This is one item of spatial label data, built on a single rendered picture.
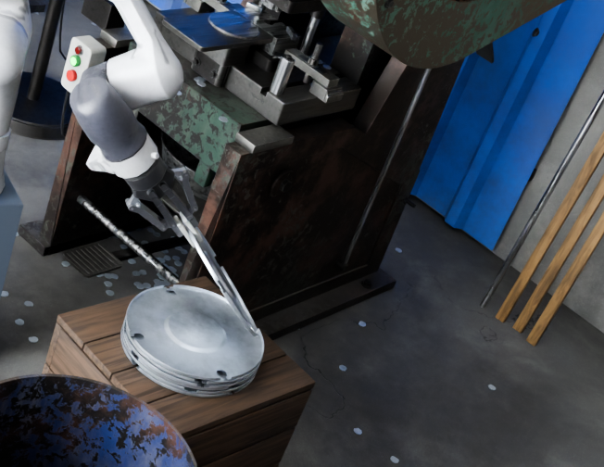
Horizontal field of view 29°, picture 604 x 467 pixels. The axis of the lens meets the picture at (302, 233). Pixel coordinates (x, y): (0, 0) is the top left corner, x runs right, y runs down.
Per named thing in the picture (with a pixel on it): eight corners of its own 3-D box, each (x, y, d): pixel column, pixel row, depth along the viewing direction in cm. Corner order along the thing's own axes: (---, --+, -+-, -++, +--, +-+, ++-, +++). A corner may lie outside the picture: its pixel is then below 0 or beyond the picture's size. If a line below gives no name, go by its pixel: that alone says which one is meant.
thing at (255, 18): (270, 56, 277) (277, 38, 275) (228, 25, 284) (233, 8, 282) (295, 52, 284) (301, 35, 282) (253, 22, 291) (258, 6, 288)
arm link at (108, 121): (148, 81, 209) (98, 99, 212) (112, 29, 200) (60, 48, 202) (146, 153, 198) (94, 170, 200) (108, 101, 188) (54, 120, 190)
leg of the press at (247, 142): (177, 383, 283) (295, 57, 238) (146, 354, 288) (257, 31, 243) (393, 288, 352) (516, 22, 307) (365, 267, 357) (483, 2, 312)
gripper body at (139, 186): (123, 187, 203) (147, 219, 209) (164, 161, 203) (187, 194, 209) (111, 162, 208) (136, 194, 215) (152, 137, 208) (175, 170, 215)
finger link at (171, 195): (152, 174, 211) (158, 170, 211) (182, 209, 219) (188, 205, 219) (157, 187, 208) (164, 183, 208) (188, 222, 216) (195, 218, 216)
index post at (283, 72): (276, 95, 267) (289, 59, 262) (267, 89, 268) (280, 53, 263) (284, 94, 269) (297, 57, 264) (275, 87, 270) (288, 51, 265)
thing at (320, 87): (325, 103, 272) (340, 65, 267) (275, 68, 280) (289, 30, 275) (341, 100, 277) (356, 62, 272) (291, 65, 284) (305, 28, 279)
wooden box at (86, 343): (124, 562, 232) (170, 438, 215) (22, 437, 251) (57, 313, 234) (265, 497, 261) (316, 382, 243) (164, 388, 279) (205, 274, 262)
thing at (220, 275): (251, 320, 247) (254, 318, 247) (258, 352, 218) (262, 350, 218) (180, 204, 242) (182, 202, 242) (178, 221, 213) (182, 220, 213)
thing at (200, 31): (186, 98, 263) (203, 45, 256) (146, 68, 269) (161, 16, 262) (258, 85, 282) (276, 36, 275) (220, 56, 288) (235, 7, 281)
